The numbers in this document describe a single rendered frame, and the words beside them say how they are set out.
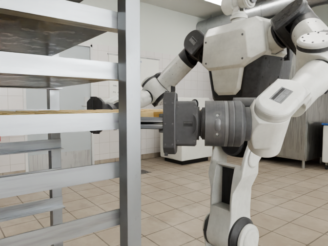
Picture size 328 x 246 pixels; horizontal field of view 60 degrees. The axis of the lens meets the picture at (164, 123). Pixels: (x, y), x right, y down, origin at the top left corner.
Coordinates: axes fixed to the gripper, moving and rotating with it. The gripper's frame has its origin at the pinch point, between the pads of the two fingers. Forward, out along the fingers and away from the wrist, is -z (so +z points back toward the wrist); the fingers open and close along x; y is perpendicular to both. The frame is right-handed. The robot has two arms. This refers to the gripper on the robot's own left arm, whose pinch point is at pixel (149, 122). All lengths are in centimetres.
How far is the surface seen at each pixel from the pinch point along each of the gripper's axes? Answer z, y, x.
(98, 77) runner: -7.5, 8.0, 8.2
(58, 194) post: -33.1, -26.1, -23.9
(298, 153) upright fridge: 174, -438, -74
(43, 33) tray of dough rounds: -20.6, 2.5, 17.4
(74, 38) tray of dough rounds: -16.1, -1.8, 17.4
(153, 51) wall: -81, -504, 112
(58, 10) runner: -12.1, 12.7, 18.3
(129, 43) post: -2.2, 7.0, 14.2
